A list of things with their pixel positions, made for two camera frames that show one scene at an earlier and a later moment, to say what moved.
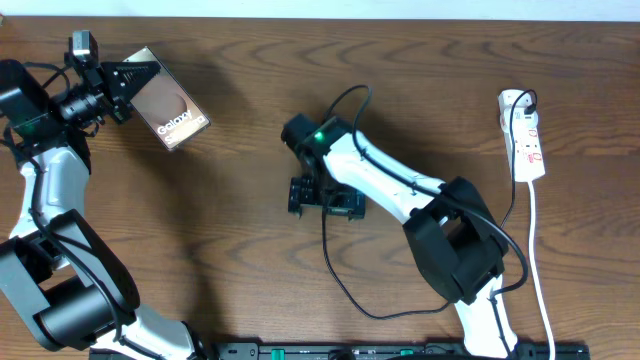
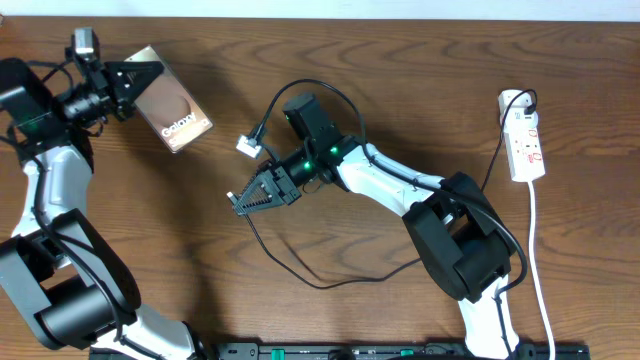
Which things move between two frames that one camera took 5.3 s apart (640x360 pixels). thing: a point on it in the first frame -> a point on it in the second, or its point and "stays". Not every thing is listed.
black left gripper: (118, 109) stays
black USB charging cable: (529, 109) -> (527, 108)
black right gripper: (301, 195) -> (288, 194)
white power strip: (528, 159) stays
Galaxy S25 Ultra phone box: (168, 109) stays
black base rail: (400, 351) stays
